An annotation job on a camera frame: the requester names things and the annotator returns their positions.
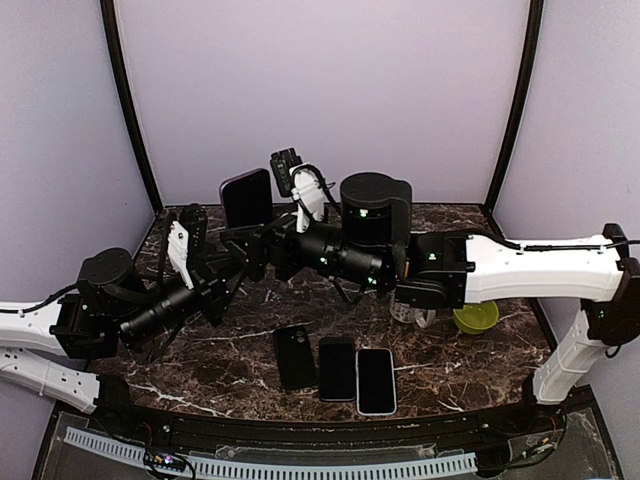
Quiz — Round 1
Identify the purple smartphone dark screen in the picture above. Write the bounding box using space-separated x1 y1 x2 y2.
319 337 356 402

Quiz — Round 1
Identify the light blue smartphone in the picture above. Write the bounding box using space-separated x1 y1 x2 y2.
356 349 397 416

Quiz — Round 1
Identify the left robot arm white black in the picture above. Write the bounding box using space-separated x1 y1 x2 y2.
1 248 245 436

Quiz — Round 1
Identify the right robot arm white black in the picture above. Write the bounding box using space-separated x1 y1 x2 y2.
221 172 639 434

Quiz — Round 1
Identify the white patterned mug yellow inside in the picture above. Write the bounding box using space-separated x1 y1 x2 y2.
389 297 436 329

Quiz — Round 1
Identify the lime green bowl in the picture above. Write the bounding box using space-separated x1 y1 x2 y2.
453 301 500 335

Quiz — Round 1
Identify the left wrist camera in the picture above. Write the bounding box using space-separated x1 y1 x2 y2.
158 203 208 290

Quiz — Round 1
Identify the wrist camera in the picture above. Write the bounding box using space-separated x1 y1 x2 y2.
268 147 341 234
158 203 208 290

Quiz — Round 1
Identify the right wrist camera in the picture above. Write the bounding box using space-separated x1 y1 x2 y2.
268 147 341 234

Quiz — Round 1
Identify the black front rail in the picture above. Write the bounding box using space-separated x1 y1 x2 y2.
131 404 522 448

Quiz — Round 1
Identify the white slotted cable duct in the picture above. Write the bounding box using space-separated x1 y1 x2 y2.
63 427 477 479

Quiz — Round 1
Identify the left black frame post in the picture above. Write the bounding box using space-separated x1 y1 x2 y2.
99 0 164 216

